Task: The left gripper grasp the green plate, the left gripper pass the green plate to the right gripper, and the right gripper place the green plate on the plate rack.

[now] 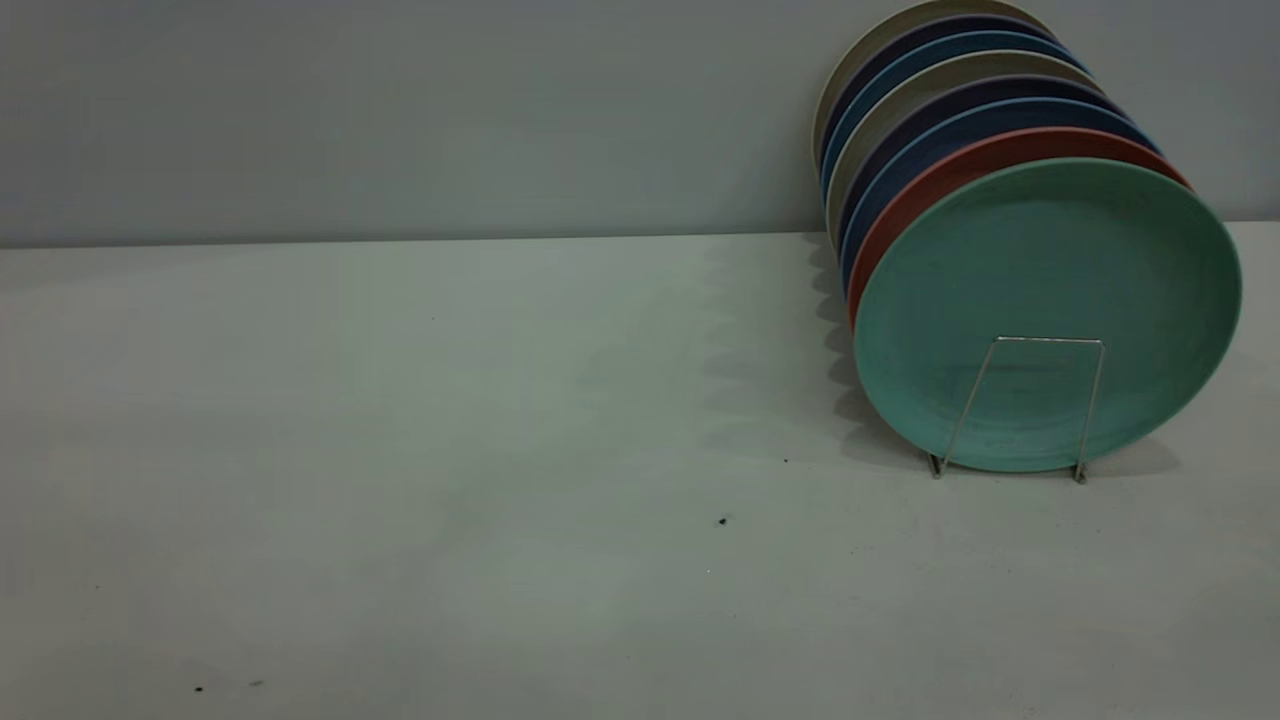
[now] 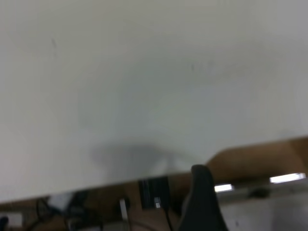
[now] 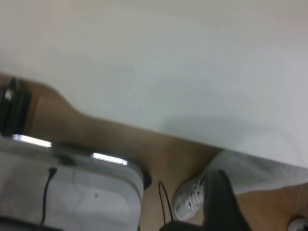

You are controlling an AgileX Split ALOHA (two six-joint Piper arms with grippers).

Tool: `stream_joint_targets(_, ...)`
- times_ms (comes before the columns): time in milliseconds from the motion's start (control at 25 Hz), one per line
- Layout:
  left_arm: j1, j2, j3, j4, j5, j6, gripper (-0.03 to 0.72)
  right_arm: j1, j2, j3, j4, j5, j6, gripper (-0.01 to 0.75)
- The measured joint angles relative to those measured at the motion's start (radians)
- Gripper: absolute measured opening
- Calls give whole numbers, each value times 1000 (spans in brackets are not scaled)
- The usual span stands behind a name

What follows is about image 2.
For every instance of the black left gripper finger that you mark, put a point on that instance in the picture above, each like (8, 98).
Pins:
(202, 207)

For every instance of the black box device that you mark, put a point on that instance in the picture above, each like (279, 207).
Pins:
(154, 192)

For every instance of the white narrow strip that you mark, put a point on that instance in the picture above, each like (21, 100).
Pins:
(123, 209)

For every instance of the white blurry box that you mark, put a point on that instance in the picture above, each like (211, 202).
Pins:
(60, 199)

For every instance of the aluminium frame rail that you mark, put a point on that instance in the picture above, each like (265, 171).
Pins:
(243, 191)

